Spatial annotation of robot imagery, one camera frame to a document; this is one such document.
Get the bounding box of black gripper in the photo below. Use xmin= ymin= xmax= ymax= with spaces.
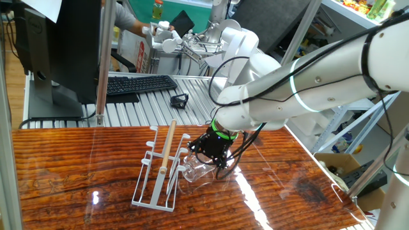
xmin=187 ymin=128 xmax=234 ymax=170

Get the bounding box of clear glass cup with handle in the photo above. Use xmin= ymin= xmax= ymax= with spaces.
xmin=181 ymin=155 xmax=215 ymax=183

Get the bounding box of person hand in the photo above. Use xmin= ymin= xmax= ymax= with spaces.
xmin=150 ymin=25 xmax=176 ymax=36

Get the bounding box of small black phone holder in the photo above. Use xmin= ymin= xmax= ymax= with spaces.
xmin=169 ymin=93 xmax=189 ymax=110

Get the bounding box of black keyboard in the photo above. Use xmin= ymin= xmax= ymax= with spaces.
xmin=106 ymin=75 xmax=178 ymax=96

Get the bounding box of aluminium equipment case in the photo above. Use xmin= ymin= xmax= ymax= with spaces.
xmin=148 ymin=43 xmax=224 ymax=77

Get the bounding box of white haptic control device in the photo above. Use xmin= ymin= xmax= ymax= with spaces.
xmin=142 ymin=19 xmax=266 ymax=103

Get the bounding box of white box red label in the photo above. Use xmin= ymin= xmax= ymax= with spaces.
xmin=120 ymin=30 xmax=151 ymax=74

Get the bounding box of black chair armrest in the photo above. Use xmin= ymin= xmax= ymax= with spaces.
xmin=110 ymin=49 xmax=137 ymax=73

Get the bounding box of glossy wood grain mat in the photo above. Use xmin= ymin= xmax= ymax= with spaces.
xmin=12 ymin=123 xmax=368 ymax=230

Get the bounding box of black tablet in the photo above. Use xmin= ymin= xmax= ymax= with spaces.
xmin=169 ymin=10 xmax=196 ymax=38

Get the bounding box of green bottle orange cap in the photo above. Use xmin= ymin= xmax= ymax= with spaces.
xmin=151 ymin=0 xmax=164 ymax=20

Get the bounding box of dark grey board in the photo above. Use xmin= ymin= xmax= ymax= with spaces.
xmin=229 ymin=0 xmax=313 ymax=55

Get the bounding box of black electronic box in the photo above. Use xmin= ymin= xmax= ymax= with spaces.
xmin=341 ymin=159 xmax=388 ymax=197

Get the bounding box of person grey shirt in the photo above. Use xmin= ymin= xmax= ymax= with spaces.
xmin=101 ymin=0 xmax=137 ymax=31

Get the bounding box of brown cardboard box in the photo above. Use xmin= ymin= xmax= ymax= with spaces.
xmin=314 ymin=152 xmax=389 ymax=221

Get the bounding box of black computer monitor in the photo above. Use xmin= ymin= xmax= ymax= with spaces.
xmin=12 ymin=0 xmax=102 ymax=119

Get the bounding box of white paper sheet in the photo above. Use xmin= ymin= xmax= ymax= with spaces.
xmin=20 ymin=0 xmax=63 ymax=24

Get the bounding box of white wire cup rack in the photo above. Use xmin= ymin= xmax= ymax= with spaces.
xmin=131 ymin=119 xmax=192 ymax=213

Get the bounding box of aluminium frame post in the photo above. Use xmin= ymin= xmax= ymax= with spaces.
xmin=95 ymin=0 xmax=118 ymax=126
xmin=346 ymin=126 xmax=409 ymax=201
xmin=0 ymin=57 xmax=23 ymax=230
xmin=281 ymin=0 xmax=323 ymax=65

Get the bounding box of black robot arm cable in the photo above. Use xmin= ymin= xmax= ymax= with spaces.
xmin=207 ymin=9 xmax=409 ymax=180

